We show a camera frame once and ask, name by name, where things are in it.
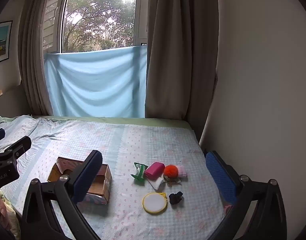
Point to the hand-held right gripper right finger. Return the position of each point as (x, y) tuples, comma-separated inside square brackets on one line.
[(220, 177)]

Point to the light blue hanging cloth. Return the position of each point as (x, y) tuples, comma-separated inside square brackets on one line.
[(93, 85)]

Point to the dark blue scrunchie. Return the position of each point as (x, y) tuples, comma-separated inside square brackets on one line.
[(175, 197)]

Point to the magenta soft block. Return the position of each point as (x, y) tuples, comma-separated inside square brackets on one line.
[(155, 170)]

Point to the white dotted cloth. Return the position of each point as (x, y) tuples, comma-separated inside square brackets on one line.
[(156, 183)]

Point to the brown curtain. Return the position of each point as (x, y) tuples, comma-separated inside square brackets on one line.
[(32, 55), (178, 55)]

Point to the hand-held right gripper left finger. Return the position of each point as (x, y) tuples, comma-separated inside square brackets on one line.
[(88, 177)]

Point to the framed wall picture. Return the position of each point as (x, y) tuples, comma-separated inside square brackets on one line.
[(0, 42)]

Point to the yellow-rimmed white round pad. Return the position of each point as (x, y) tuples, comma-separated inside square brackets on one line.
[(154, 203)]

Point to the green wet wipes packet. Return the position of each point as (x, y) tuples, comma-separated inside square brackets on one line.
[(140, 173)]

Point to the cardboard box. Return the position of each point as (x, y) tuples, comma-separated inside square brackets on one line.
[(106, 183)]

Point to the pink fluffy cloth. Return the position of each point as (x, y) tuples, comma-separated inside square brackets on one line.
[(182, 172)]

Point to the orange pompom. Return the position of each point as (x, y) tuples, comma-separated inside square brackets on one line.
[(170, 171)]

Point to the window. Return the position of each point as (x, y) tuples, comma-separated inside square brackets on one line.
[(98, 17)]

